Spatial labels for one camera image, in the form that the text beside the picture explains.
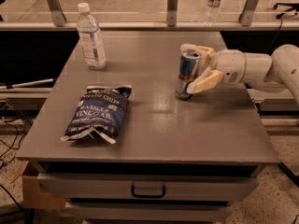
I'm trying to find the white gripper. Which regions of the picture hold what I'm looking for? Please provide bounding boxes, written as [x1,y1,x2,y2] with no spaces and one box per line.
[180,44,246,94]

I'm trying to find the silver blue redbull can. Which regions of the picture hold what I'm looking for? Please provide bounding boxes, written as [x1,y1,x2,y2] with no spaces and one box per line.
[176,49,201,101]

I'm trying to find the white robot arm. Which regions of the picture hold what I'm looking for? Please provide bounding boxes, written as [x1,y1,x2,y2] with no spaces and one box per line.
[176,44,299,103]

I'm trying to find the background water bottle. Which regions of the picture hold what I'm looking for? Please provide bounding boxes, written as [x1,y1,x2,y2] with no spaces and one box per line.
[204,0,222,25]

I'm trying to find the black office chair base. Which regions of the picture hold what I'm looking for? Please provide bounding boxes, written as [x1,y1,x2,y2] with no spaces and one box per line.
[273,2,299,20]

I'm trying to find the blue potato chips bag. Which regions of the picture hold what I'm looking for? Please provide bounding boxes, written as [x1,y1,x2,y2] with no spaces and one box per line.
[61,85,132,145]

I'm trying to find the clear plastic water bottle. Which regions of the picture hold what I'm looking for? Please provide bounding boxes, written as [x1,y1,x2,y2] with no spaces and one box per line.
[77,3,107,70]

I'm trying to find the grey lower drawer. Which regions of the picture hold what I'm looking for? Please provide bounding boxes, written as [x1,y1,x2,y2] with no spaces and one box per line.
[65,203,232,222]

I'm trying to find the grey drawer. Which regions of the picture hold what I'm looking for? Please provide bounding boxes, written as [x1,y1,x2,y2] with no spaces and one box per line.
[65,203,232,222]
[38,173,258,203]

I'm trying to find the grey upper drawer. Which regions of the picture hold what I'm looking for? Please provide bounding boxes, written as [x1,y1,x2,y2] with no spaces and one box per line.
[38,173,258,203]

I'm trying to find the white rod with black tip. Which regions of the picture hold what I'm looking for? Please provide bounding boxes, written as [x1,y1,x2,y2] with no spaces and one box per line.
[0,78,57,90]

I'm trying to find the cardboard box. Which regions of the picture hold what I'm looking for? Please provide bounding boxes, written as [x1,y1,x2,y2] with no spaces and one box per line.
[13,161,65,210]

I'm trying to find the right metal railing post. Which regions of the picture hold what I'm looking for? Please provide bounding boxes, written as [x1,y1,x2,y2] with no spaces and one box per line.
[238,0,259,26]

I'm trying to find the metal railing post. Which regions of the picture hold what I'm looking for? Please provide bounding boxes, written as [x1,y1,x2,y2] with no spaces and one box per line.
[166,0,178,27]
[47,0,66,27]
[238,0,259,26]

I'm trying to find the middle metal railing post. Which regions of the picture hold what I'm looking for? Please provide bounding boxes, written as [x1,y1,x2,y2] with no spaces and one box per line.
[166,0,178,27]

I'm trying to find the black drawer handle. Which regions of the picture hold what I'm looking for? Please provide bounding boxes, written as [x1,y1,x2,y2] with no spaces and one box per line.
[130,184,167,200]

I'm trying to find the left metal railing post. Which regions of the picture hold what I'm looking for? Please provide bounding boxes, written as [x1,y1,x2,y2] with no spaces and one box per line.
[47,0,66,27]

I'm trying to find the black floor cables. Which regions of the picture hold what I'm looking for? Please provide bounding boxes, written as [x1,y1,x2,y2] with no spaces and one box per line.
[0,100,36,224]

